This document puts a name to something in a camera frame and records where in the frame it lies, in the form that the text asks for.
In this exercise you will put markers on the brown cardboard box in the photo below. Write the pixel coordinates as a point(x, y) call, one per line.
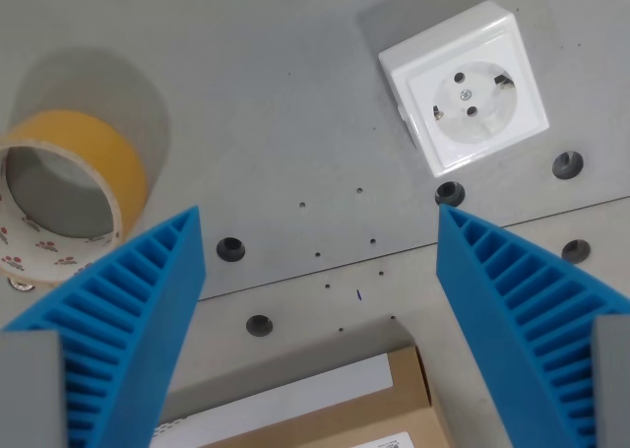
point(315, 408)

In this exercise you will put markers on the yellow packing tape roll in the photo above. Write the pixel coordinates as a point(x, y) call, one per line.
point(74, 172)

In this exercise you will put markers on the white electrical socket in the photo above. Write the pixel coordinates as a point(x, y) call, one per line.
point(467, 93)

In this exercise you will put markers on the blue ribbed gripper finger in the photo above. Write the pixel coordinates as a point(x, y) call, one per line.
point(512, 290)
point(147, 290)

